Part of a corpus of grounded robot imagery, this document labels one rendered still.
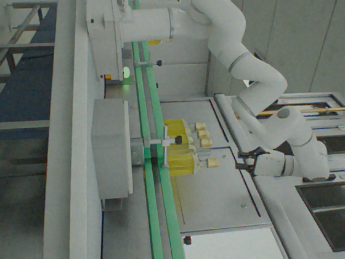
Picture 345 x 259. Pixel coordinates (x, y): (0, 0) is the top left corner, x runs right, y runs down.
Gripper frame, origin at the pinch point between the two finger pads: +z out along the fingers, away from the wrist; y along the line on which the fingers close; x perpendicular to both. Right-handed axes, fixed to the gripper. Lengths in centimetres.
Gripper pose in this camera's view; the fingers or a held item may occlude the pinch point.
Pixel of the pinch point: (241, 160)
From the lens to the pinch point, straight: 127.3
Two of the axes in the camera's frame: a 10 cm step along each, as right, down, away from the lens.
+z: -9.9, -1.0, 0.8
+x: -1.2, 5.8, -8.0
